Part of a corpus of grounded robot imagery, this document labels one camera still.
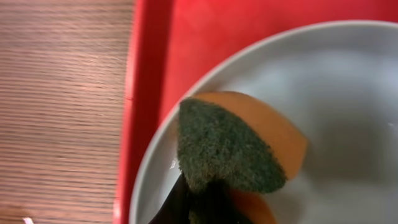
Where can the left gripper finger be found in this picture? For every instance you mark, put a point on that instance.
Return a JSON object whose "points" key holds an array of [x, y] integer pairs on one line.
{"points": [[175, 209]]}

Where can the green and orange sponge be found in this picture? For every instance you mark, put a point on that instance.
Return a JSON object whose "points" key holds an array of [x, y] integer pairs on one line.
{"points": [[233, 149]]}

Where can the light blue plate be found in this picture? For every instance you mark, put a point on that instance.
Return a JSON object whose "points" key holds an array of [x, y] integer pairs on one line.
{"points": [[337, 82]]}

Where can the red plastic tray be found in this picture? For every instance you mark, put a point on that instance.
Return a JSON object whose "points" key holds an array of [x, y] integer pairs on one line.
{"points": [[173, 43]]}

